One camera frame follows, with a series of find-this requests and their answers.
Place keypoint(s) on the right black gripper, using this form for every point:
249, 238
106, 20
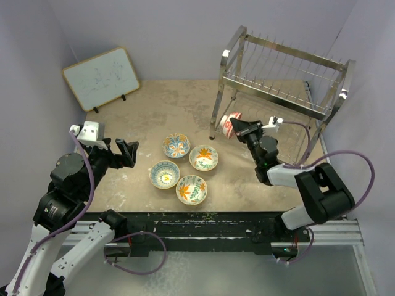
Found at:
242, 131

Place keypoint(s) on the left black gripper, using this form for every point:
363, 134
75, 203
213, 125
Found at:
118, 160

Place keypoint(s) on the red patterned bowl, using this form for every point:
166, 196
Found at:
226, 125

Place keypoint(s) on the orange flower green leaf bowl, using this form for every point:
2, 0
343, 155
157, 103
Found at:
203, 158

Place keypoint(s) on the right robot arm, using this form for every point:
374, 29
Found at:
324, 195

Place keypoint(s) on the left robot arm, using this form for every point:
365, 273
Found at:
69, 195

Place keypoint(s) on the steel two-tier dish rack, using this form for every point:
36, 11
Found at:
260, 78

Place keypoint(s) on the blue rim yellow centre bowl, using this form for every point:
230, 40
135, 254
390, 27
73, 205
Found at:
164, 174

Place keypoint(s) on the blue orange floral bowl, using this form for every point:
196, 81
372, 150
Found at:
176, 145

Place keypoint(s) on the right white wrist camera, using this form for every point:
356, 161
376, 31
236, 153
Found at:
273, 124

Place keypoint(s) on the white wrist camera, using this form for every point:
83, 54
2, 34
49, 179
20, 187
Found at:
273, 124
90, 134

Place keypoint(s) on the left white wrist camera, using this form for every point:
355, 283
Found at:
90, 134

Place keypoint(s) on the small whiteboard wooden frame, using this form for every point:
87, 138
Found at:
101, 79

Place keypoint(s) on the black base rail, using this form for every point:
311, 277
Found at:
146, 241

